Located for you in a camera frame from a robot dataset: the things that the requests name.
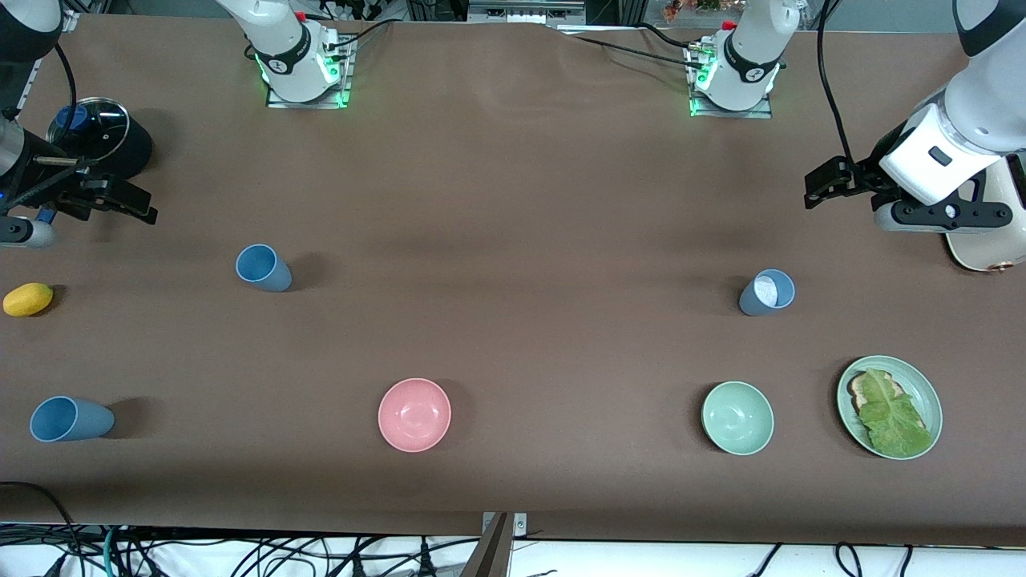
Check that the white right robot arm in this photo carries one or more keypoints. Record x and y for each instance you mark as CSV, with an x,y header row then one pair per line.
x,y
288,48

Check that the small metal bracket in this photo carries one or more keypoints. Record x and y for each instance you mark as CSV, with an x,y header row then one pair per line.
x,y
519,525

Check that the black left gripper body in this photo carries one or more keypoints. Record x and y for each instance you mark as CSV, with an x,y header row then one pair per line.
x,y
866,174

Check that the yellow lemon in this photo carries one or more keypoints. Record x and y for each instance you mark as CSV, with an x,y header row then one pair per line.
x,y
28,299

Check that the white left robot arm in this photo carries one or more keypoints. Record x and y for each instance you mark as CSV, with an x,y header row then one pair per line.
x,y
749,48

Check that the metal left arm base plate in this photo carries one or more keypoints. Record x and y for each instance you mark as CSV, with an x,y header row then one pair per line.
x,y
768,108

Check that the mint green plate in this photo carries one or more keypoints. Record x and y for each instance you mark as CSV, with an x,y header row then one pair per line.
x,y
930,393

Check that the aluminium frame rail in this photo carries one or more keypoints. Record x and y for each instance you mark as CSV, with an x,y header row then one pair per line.
x,y
525,11

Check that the pink bowl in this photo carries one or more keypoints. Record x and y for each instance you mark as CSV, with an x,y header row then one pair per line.
x,y
414,415

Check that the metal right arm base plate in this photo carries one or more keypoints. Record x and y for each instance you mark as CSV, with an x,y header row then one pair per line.
x,y
346,76

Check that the blue plastic cup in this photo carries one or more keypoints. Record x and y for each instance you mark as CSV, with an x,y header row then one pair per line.
x,y
70,419
263,268
767,292

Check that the glass lid with blue knob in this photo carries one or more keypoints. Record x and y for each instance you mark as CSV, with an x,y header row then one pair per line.
x,y
92,128

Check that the toast slice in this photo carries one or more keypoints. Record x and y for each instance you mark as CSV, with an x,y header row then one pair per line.
x,y
859,393

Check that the green lettuce leaf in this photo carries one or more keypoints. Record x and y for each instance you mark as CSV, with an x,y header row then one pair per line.
x,y
894,417

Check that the cream coloured appliance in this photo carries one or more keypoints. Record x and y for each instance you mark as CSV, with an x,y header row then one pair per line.
x,y
990,240

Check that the aluminium table edge rail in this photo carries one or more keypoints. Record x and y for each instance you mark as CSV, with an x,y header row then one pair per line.
x,y
34,72

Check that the mint green bowl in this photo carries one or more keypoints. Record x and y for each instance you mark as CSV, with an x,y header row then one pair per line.
x,y
737,417

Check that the dark slanted strut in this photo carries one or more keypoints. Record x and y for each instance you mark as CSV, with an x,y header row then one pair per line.
x,y
489,553

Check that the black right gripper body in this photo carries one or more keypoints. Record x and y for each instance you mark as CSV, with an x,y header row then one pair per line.
x,y
50,186

